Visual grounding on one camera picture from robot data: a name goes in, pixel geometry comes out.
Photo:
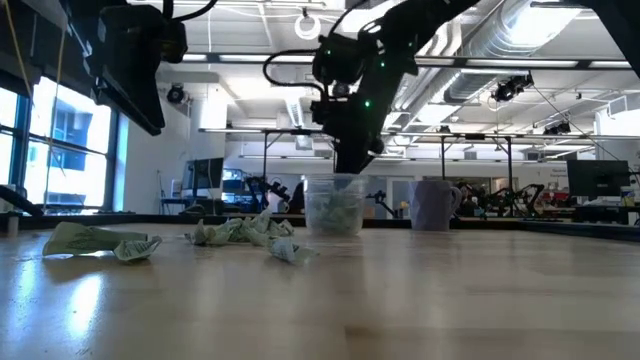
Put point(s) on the dark office desk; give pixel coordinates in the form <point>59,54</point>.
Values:
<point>600,212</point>

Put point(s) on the black background robot arm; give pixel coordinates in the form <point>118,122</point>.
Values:
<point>382,202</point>
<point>260,190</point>
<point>525,195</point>

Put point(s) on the black computer monitor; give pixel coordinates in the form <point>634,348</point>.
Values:
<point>202,177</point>
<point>597,177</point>

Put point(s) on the black overhead camera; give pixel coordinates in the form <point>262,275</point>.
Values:
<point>507,89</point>

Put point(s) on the lavender mug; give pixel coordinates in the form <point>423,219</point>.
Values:
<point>432,205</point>

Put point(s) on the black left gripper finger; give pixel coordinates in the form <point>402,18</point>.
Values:
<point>135,114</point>

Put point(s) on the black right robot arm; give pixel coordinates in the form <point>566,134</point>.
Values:
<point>415,25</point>

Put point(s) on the pile of crumpled green paper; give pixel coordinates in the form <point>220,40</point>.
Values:
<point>85,239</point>

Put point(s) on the round black ceiling device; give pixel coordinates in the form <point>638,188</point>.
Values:
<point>176,94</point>

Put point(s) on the long ceiling light bar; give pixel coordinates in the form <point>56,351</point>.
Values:
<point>525,63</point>

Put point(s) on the green stevia packet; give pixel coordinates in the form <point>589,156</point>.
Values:
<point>210,235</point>
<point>325,217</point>
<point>290,250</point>
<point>282,227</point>
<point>347,212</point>
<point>252,227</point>

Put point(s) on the clear plastic cup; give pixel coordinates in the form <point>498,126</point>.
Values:
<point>312,185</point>

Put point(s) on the banknote paper piece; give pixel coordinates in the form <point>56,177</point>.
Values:
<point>136,250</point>

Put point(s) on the large office window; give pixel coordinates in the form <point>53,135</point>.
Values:
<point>75,150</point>

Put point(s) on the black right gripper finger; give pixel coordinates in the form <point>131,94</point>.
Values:
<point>352,162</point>

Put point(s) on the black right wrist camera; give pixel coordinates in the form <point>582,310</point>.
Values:
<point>322,112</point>

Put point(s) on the person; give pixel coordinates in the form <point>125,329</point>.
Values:
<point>297,197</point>
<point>470,205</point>

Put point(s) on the black background rig frame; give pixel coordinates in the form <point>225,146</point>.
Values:
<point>442,160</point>

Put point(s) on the silver ventilation duct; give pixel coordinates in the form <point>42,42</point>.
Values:
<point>500,40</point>

